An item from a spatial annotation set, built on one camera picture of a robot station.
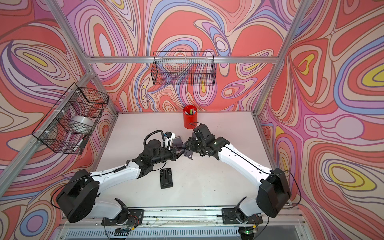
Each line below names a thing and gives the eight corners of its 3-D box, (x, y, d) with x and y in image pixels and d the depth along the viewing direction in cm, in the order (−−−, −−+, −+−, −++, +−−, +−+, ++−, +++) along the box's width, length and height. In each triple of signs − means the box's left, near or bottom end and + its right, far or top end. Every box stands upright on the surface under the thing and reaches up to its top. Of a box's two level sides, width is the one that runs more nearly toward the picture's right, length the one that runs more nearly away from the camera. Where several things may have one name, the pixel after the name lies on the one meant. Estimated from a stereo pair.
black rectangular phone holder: (161, 188, 85) (160, 186, 82) (161, 171, 91) (160, 169, 89) (172, 187, 85) (172, 185, 83) (171, 169, 92) (171, 167, 90)
